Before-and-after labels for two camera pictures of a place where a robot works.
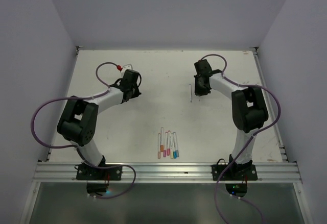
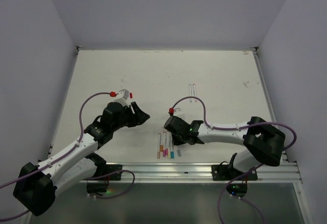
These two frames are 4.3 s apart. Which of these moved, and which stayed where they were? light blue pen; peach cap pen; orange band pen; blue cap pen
Moved: blue cap pen
Stayed: light blue pen; peach cap pen; orange band pen
